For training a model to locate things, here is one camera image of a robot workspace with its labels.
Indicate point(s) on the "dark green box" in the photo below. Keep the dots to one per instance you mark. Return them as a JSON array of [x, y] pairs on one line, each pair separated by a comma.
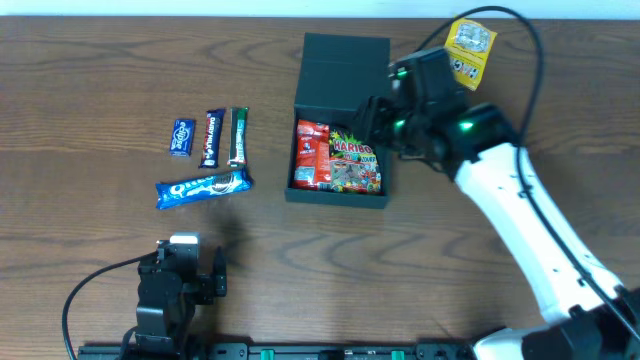
[[338, 73]]

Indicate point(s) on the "blue Oreo cookie pack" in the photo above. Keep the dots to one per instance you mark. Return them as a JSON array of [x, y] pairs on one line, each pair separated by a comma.
[[171, 195]]

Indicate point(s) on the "red snack bag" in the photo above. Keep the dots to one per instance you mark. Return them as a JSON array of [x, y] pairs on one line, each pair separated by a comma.
[[312, 167]]

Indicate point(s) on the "green chocolate bar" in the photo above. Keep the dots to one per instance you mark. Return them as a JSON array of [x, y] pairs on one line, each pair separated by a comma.
[[237, 154]]

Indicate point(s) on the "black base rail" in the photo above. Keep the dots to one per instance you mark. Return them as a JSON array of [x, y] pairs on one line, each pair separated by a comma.
[[241, 351]]

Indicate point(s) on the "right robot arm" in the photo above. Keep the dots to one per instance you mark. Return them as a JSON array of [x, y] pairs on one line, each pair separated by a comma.
[[588, 312]]

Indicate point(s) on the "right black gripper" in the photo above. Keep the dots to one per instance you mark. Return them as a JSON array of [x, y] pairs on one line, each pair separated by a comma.
[[373, 122]]

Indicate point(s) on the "black Haribo candy bag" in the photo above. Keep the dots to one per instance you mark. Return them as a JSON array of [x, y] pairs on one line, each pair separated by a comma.
[[353, 164]]

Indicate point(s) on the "blue Eclipse gum pack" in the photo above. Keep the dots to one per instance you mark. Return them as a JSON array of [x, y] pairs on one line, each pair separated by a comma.
[[182, 137]]

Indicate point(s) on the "purple Dairy Milk bar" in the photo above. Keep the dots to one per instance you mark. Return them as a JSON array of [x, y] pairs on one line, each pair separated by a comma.
[[210, 154]]

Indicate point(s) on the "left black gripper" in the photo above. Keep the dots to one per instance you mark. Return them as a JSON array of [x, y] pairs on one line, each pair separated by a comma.
[[209, 291]]

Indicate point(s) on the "yellow candy bag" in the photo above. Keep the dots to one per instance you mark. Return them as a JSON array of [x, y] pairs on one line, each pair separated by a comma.
[[469, 44]]

